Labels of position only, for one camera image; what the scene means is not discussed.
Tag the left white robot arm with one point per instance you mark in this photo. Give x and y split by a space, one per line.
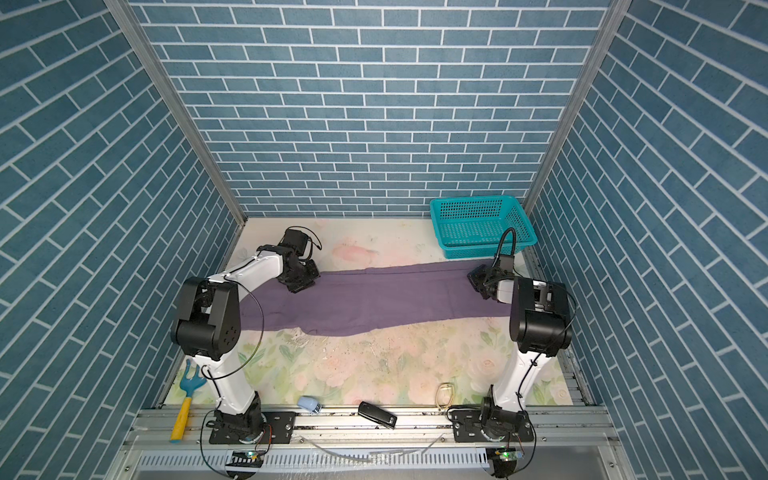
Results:
208 328

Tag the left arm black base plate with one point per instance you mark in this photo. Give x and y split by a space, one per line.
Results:
261 427

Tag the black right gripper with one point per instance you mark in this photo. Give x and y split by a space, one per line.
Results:
476 276

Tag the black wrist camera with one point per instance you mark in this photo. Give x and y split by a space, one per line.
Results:
294 241
505 264

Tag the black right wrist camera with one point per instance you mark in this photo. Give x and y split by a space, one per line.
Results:
505 264

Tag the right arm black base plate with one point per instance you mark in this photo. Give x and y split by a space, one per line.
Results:
470 425

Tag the white slotted cable duct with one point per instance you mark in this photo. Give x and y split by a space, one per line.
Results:
316 461

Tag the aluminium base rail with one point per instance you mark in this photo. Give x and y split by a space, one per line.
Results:
557 426

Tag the small light blue object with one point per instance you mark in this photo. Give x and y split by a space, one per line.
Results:
310 404

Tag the purple trousers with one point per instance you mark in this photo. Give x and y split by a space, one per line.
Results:
345 303

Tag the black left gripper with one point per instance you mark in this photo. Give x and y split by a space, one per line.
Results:
293 286

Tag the yellow handled blue tool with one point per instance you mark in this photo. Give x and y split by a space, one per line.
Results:
189 384

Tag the black remote control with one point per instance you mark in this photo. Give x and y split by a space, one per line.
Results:
377 415

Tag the teal perforated plastic basket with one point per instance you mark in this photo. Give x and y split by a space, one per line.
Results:
471 227

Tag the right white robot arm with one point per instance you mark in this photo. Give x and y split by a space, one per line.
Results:
540 326

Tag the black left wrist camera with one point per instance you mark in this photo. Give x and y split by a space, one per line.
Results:
294 241

